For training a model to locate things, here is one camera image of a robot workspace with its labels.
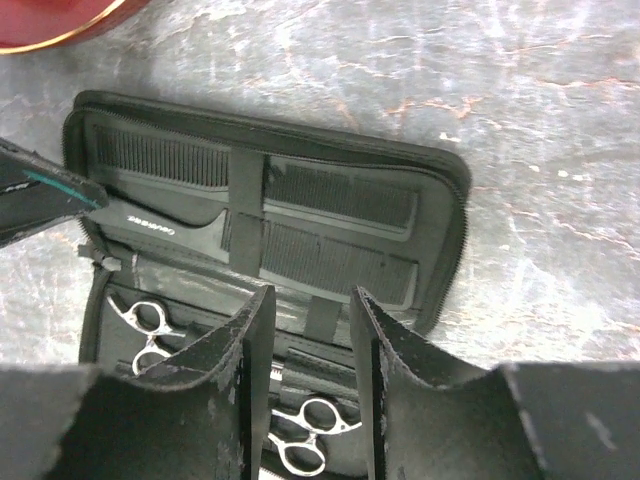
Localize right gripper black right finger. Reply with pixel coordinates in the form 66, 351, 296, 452
349, 287, 639, 479

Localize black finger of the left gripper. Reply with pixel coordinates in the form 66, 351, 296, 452
1, 139, 108, 247

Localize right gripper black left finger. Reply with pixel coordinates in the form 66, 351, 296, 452
1, 286, 276, 479

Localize silver hair scissors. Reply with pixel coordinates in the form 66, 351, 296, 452
267, 397, 362, 478

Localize black handled comb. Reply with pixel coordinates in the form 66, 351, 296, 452
85, 124, 230, 263

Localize black zip tool case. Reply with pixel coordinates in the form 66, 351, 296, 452
62, 90, 472, 479

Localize black straight comb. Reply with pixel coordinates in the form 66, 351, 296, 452
264, 156, 421, 241

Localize red round tray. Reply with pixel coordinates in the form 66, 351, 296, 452
1, 0, 148, 55

